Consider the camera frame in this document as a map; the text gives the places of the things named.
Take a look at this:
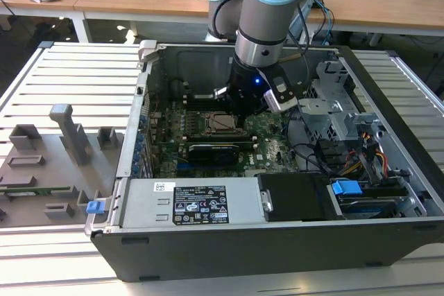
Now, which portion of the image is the silver CPU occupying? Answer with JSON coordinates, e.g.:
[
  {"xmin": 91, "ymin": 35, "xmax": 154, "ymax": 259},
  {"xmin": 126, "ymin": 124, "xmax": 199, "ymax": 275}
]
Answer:
[{"xmin": 211, "ymin": 112, "xmax": 238, "ymax": 131}]

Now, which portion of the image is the black plastic shroud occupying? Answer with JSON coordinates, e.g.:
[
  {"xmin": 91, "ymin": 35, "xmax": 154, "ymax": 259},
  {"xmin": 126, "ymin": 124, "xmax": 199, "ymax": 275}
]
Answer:
[{"xmin": 257, "ymin": 173, "xmax": 334, "ymax": 223}]

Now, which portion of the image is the blue cable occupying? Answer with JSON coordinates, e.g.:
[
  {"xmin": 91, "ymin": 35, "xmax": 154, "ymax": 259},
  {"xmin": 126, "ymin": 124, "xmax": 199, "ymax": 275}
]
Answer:
[{"xmin": 314, "ymin": 0, "xmax": 336, "ymax": 46}]

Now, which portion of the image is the grey plastic case latch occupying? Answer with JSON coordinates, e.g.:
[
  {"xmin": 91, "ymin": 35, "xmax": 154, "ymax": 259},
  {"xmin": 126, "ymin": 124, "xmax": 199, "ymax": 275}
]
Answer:
[{"xmin": 137, "ymin": 40, "xmax": 160, "ymax": 65}]

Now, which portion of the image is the black camera bracket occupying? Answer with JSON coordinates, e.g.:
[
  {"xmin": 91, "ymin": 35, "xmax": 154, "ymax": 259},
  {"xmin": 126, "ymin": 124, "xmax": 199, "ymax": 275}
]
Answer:
[{"xmin": 266, "ymin": 67, "xmax": 296, "ymax": 105}]

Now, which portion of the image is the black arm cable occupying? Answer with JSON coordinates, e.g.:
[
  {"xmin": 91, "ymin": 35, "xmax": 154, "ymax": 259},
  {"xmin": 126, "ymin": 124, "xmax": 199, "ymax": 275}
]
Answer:
[{"xmin": 296, "ymin": 1, "xmax": 311, "ymax": 85}]

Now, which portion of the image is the multicolour power wire bundle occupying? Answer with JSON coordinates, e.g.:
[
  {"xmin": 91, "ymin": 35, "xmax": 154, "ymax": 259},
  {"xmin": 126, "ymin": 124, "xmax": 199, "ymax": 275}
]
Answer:
[{"xmin": 346, "ymin": 131, "xmax": 389, "ymax": 176}]

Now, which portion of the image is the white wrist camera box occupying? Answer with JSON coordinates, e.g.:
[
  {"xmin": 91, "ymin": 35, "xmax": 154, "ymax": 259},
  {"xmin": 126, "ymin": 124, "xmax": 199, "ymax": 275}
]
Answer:
[{"xmin": 262, "ymin": 89, "xmax": 298, "ymax": 114}]

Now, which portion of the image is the grey parts rack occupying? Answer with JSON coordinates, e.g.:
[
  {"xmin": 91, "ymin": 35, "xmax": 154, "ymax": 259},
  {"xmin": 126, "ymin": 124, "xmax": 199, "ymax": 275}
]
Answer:
[{"xmin": 0, "ymin": 103, "xmax": 126, "ymax": 230}]

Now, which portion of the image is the black open PC case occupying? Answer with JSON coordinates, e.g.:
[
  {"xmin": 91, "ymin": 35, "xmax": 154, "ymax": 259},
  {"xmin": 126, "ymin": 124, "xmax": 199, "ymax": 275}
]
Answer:
[{"xmin": 85, "ymin": 40, "xmax": 444, "ymax": 283}]

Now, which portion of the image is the silver chipset heatsink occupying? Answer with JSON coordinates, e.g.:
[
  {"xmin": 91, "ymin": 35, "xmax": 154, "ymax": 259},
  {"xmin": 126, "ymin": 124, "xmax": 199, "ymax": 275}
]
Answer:
[{"xmin": 244, "ymin": 169, "xmax": 275, "ymax": 178}]

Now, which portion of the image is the silver metal drive cage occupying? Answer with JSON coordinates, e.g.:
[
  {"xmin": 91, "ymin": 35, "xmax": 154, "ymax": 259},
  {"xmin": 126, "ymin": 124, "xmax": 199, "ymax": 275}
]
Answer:
[{"xmin": 296, "ymin": 60, "xmax": 381, "ymax": 146}]

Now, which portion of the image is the green motherboard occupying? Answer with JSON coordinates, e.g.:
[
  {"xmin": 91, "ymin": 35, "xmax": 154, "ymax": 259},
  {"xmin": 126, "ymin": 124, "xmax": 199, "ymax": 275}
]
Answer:
[{"xmin": 147, "ymin": 98, "xmax": 302, "ymax": 180}]

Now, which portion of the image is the blue disk carrier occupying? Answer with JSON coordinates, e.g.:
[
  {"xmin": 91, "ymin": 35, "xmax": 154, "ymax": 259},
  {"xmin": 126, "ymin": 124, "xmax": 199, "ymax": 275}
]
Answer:
[{"xmin": 327, "ymin": 177, "xmax": 410, "ymax": 220}]

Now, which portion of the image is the blue plastic case tab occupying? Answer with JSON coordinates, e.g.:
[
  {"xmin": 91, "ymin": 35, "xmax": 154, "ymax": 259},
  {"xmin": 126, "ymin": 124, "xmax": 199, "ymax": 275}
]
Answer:
[{"xmin": 85, "ymin": 200, "xmax": 105, "ymax": 216}]

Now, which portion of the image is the green RAM stick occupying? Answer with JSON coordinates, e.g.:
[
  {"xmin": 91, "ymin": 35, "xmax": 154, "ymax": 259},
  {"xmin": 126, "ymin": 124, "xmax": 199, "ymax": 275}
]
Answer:
[{"xmin": 0, "ymin": 186, "xmax": 72, "ymax": 197}]

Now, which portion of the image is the pale blue teach pendant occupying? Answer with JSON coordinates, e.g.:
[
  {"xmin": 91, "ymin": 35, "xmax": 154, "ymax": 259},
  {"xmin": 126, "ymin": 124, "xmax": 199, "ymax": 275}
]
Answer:
[{"xmin": 287, "ymin": 0, "xmax": 316, "ymax": 46}]

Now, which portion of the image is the CPU socket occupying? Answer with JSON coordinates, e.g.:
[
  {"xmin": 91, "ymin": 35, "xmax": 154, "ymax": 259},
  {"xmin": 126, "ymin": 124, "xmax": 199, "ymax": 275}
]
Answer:
[{"xmin": 204, "ymin": 111, "xmax": 250, "ymax": 137}]

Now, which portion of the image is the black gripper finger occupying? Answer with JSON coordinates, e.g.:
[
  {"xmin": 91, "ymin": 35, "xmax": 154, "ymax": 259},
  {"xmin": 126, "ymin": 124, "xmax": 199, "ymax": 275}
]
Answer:
[{"xmin": 214, "ymin": 86, "xmax": 244, "ymax": 125}]

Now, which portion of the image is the small wooden desk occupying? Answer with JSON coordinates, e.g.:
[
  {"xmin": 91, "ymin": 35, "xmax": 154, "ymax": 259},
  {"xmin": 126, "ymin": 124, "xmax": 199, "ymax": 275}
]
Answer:
[{"xmin": 0, "ymin": 0, "xmax": 87, "ymax": 44}]

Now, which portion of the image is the silver power supply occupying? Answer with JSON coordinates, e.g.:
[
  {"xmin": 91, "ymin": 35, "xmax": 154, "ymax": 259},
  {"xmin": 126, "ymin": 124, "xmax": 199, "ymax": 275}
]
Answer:
[{"xmin": 119, "ymin": 177, "xmax": 268, "ymax": 228}]

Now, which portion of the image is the black graphics card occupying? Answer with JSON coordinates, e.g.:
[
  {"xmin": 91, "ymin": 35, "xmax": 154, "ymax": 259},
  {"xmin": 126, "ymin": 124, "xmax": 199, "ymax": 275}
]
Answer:
[{"xmin": 187, "ymin": 142, "xmax": 241, "ymax": 166}]

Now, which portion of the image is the metal socket cover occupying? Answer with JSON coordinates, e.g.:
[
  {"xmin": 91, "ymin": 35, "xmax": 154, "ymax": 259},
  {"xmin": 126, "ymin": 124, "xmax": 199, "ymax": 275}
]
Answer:
[{"xmin": 207, "ymin": 112, "xmax": 248, "ymax": 134}]

